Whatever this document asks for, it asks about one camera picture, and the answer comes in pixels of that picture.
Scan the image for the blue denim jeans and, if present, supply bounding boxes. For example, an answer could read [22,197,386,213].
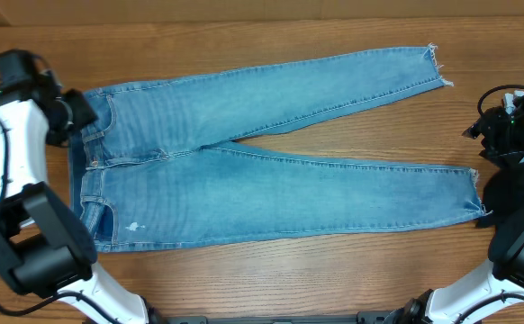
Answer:
[68,45,484,252]

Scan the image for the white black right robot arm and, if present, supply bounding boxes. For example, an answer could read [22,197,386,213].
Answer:
[379,85,524,324]

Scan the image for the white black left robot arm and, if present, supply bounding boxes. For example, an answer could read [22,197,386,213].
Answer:
[0,49,166,324]

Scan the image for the black garment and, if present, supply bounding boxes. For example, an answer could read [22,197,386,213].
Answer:
[476,163,524,228]

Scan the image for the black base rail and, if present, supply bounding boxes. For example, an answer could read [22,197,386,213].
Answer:
[166,309,403,324]

